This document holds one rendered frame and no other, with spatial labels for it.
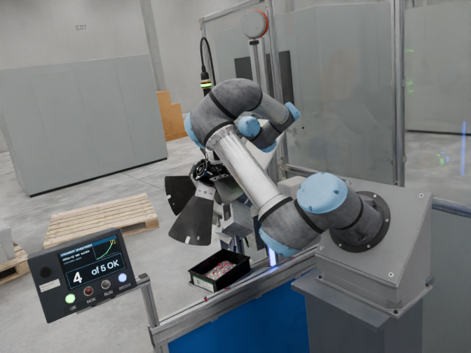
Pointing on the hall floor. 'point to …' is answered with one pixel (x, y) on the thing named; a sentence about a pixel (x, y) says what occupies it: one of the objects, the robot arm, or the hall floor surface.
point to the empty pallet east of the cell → (101, 219)
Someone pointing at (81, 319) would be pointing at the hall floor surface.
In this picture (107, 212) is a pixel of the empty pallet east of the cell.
